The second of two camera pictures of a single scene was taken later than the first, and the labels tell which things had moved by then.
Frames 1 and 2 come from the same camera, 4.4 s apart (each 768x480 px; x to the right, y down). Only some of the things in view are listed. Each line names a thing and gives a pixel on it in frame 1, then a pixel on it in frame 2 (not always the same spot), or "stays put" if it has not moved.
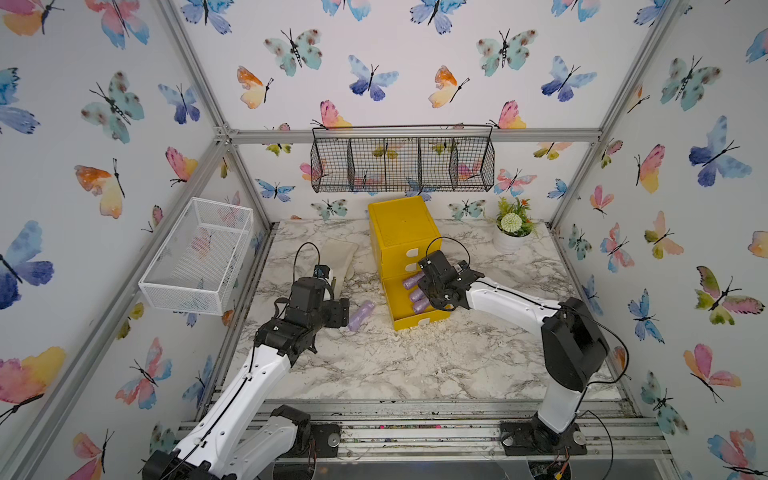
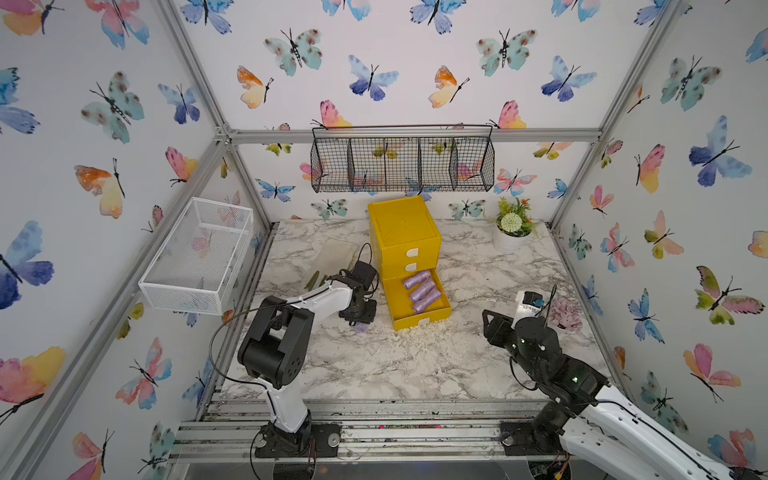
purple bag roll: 416,295 stays put
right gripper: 423,284 → 500,328
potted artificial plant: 513,226 stays put
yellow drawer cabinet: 402,231 stays put
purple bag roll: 413,280 stays put
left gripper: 338,312 → 368,317
